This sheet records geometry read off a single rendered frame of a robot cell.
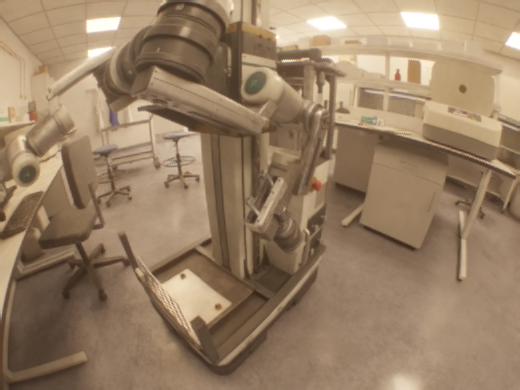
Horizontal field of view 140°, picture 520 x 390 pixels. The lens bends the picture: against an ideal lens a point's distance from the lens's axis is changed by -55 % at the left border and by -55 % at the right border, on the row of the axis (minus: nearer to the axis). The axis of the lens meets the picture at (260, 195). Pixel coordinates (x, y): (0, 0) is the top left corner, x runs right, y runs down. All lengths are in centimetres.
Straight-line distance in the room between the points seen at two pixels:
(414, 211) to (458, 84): 115
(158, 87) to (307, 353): 114
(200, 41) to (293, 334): 118
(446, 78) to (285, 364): 226
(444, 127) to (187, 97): 151
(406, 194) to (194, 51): 165
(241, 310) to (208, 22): 89
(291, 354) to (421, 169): 143
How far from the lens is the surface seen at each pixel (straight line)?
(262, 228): 46
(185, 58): 32
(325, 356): 115
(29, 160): 69
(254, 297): 93
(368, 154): 252
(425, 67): 411
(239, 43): 62
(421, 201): 174
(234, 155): 66
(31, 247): 244
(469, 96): 212
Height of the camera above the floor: 104
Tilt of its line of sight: 26 degrees down
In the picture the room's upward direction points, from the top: straight up
